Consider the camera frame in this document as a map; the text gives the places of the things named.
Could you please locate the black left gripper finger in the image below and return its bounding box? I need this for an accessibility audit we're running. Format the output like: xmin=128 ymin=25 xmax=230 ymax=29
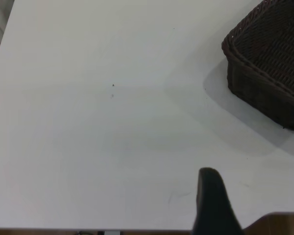
xmin=191 ymin=167 xmax=243 ymax=235

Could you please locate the dark brown wicker basket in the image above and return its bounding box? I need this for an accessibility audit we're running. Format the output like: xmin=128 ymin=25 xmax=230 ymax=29
xmin=221 ymin=0 xmax=294 ymax=132

